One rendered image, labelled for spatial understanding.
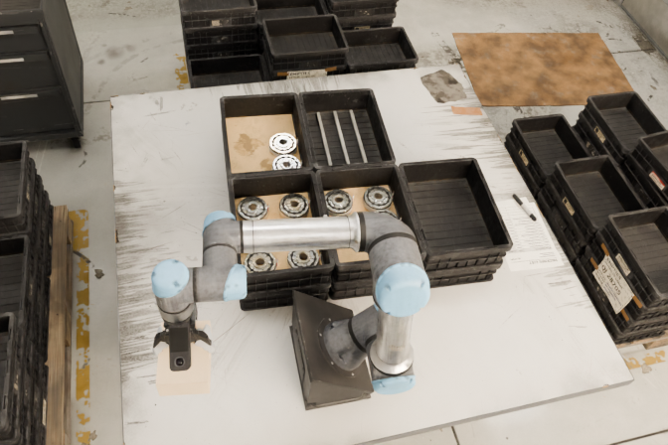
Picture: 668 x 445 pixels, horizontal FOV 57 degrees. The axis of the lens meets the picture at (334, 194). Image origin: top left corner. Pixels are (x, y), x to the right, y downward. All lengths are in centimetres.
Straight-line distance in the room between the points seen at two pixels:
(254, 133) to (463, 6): 272
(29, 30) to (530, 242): 227
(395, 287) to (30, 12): 214
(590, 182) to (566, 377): 129
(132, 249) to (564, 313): 152
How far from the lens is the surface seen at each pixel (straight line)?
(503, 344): 217
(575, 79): 443
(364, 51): 354
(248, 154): 231
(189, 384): 156
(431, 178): 231
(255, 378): 199
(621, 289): 284
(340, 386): 183
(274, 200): 217
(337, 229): 140
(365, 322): 177
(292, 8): 381
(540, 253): 242
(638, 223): 300
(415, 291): 133
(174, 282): 129
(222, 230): 138
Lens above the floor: 254
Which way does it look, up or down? 51 degrees down
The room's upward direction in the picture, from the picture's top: 8 degrees clockwise
